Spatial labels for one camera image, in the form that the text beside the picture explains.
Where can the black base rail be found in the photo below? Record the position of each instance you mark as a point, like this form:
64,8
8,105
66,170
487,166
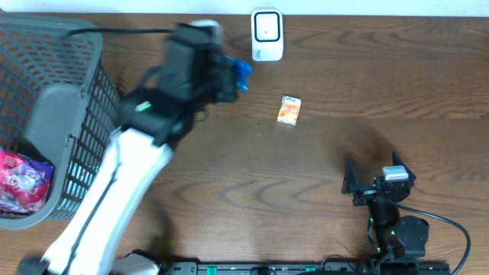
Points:
328,268

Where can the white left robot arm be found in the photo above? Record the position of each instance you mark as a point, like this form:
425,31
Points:
151,123

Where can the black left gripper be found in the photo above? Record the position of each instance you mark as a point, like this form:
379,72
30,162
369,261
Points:
223,76

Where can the red purple snack bag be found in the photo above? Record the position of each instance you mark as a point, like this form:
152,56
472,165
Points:
25,183

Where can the grey plastic mesh basket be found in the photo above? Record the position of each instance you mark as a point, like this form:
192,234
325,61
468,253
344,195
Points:
58,106

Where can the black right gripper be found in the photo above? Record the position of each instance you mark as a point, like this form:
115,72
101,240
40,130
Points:
365,192

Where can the orange snack packet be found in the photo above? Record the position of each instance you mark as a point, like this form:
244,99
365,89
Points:
289,110

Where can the blue snack wrapper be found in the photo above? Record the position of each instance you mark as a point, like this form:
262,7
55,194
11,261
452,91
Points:
243,71

